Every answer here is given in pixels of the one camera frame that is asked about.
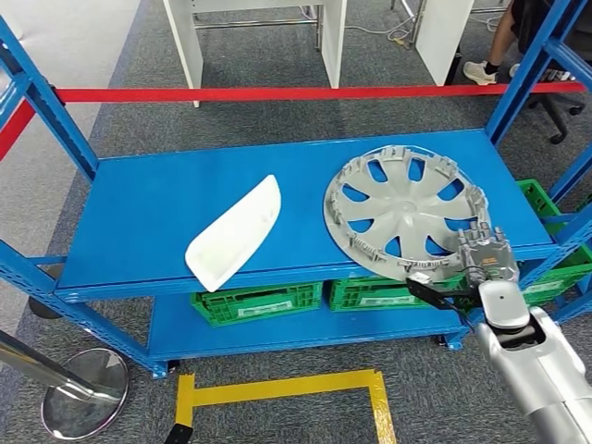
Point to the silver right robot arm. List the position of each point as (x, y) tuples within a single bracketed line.
[(546, 367)]

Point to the chrome stanchion post with base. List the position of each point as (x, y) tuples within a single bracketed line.
[(87, 392)]

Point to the person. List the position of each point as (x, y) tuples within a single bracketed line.
[(501, 30)]

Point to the blue metal shelf rack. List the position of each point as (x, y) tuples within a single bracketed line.
[(185, 202)]

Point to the red barrier belt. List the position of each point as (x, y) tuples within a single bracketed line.
[(277, 95)]

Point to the black office chair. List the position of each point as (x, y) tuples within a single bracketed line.
[(555, 116)]

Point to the black robot body part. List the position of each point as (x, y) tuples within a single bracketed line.
[(178, 434)]

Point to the grey plastic wheel hubcap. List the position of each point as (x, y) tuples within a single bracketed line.
[(407, 214)]

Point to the white desk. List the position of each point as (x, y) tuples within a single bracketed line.
[(334, 43), (439, 37)]

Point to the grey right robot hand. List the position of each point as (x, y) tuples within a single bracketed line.
[(490, 257)]

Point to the dark round stanchion base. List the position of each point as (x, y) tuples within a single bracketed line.
[(41, 309)]

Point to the white plastic trim part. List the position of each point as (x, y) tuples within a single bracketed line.
[(233, 236)]

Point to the green plastic crate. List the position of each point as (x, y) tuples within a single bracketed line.
[(259, 303), (370, 297), (536, 199)]

